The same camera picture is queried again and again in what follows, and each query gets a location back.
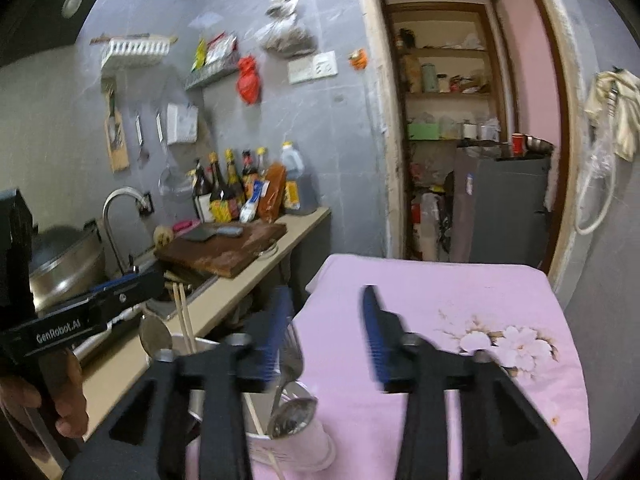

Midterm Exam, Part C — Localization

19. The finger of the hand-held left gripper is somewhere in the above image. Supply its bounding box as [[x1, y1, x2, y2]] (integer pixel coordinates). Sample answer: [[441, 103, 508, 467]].
[[62, 270, 167, 328], [89, 269, 151, 295]]

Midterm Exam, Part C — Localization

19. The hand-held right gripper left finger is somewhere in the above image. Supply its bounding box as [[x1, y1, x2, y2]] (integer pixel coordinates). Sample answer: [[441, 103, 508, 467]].
[[62, 285, 296, 480]]

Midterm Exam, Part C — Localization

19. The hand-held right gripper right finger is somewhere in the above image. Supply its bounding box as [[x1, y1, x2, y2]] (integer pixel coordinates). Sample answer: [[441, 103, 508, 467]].
[[361, 284, 583, 480]]

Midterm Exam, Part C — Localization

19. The steel fork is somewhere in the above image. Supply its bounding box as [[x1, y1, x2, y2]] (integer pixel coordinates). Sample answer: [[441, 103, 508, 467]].
[[270, 322, 307, 426]]

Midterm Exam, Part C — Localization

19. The steel spoon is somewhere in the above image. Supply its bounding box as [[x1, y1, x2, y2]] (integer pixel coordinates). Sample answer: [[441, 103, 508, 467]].
[[138, 311, 174, 361], [266, 396, 319, 440]]

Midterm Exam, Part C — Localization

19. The white plastic utensil holder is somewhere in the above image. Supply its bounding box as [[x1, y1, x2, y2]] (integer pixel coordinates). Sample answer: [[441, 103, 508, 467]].
[[170, 337, 336, 471]]

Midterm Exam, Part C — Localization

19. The person's left hand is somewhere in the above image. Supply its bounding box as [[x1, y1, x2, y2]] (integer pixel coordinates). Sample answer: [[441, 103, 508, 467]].
[[0, 347, 90, 442]]

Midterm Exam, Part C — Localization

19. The steel pot with lid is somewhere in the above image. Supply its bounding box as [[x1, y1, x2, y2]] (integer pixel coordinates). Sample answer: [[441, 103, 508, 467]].
[[27, 225, 107, 311]]

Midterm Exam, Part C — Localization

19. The beige kitchen counter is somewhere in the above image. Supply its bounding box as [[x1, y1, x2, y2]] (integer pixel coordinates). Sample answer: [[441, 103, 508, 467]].
[[80, 205, 332, 436]]

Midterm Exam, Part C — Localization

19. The pink floral tablecloth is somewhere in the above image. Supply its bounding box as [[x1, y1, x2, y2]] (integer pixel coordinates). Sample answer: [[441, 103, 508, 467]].
[[185, 254, 591, 480]]

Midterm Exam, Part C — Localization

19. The steel faucet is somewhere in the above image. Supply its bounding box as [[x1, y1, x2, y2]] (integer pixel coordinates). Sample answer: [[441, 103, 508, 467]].
[[102, 186, 153, 276]]

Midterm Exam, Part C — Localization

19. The wooden cutting board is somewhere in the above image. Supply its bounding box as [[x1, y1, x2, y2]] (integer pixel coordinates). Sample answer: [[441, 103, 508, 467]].
[[154, 221, 288, 279]]

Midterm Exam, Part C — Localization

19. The dark bottle white label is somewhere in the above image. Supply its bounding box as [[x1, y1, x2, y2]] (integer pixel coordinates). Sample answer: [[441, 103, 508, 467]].
[[191, 160, 213, 221]]

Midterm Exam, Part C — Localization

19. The dark sauce bottle yellow label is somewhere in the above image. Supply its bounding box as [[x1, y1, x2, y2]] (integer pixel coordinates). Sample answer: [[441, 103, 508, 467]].
[[207, 152, 233, 223]]

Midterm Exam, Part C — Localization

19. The white and blue packet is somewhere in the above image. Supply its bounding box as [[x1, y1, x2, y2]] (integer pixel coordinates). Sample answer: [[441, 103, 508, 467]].
[[239, 180, 265, 224]]

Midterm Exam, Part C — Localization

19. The orange food packet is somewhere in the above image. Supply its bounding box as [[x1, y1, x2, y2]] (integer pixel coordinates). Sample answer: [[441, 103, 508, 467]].
[[259, 162, 287, 223]]

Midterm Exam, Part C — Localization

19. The dark sauce bottle yellow cap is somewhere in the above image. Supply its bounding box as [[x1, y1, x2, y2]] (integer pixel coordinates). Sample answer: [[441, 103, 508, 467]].
[[224, 148, 246, 218]]

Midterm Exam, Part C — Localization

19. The cooking oil jug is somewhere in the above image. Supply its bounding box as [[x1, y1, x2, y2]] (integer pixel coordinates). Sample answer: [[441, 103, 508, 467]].
[[280, 141, 318, 216]]

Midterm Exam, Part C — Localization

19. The dark sauce bottle red label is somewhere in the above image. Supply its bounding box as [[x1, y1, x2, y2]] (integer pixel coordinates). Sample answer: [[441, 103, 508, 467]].
[[241, 150, 259, 187]]

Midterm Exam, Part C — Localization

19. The grey refrigerator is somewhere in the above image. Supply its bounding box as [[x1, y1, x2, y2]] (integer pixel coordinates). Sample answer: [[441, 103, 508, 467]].
[[450, 142, 553, 268]]

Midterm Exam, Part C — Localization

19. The green box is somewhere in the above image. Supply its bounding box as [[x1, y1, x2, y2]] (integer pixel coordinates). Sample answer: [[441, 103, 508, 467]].
[[407, 122, 441, 141]]

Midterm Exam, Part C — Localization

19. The red plastic bag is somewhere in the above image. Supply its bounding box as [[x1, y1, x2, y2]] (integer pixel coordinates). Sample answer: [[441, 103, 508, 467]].
[[236, 55, 262, 106]]

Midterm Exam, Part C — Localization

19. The wooden storage shelf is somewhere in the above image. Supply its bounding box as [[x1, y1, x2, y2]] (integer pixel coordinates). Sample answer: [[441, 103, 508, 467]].
[[387, 2, 511, 261]]

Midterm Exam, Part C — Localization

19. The red seasoning packet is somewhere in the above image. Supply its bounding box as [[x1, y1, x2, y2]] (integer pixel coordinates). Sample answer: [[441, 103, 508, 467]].
[[205, 32, 238, 66]]

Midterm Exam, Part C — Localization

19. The black range hood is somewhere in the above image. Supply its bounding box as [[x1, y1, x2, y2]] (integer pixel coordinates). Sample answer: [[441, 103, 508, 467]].
[[0, 0, 126, 68]]

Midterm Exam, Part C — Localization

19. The crumpled clear plastic bag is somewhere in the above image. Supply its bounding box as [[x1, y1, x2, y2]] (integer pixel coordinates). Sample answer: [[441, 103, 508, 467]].
[[587, 110, 618, 181]]

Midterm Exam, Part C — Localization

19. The clear hanging plastic bag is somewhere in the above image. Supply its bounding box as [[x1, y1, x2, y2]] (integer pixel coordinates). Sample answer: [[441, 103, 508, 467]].
[[252, 0, 318, 56]]

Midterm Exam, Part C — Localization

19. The pink-handled cleaver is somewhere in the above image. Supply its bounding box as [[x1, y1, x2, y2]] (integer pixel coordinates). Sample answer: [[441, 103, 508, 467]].
[[172, 219, 218, 245]]

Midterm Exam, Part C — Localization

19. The hanging wire strainer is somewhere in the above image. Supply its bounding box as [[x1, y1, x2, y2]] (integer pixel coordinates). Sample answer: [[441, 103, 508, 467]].
[[156, 110, 193, 196]]

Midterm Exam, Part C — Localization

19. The wooden wall knife holder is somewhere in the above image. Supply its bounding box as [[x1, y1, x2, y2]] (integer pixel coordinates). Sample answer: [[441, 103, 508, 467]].
[[102, 90, 130, 173]]

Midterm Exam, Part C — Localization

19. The wooden door frame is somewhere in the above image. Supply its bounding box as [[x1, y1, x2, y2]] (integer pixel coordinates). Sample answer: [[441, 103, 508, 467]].
[[350, 0, 583, 281]]

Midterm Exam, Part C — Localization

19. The metal wall shelf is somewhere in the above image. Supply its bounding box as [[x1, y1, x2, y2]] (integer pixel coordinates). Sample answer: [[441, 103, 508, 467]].
[[184, 62, 240, 92]]

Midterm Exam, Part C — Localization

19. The white wall rack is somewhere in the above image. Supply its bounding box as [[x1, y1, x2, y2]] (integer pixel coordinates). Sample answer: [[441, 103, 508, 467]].
[[100, 37, 171, 71]]

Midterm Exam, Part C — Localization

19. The beige wall switch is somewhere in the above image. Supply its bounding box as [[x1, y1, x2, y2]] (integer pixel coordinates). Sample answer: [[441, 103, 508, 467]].
[[288, 57, 315, 84]]

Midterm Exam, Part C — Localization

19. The white wall socket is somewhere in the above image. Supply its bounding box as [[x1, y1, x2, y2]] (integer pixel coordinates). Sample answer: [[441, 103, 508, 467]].
[[312, 50, 337, 78]]

